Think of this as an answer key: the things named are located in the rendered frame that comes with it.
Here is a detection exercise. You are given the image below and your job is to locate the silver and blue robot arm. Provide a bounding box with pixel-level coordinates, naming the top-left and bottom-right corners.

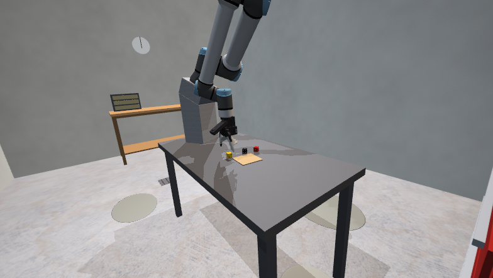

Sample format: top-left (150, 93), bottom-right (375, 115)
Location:
top-left (190, 0), bottom-right (271, 118)

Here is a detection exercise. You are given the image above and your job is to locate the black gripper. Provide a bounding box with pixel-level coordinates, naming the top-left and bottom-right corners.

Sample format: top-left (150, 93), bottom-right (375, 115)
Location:
top-left (219, 116), bottom-right (238, 152)

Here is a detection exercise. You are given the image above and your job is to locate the tan mat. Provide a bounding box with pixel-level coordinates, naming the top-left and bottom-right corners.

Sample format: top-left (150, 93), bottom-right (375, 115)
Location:
top-left (232, 153), bottom-right (263, 165)

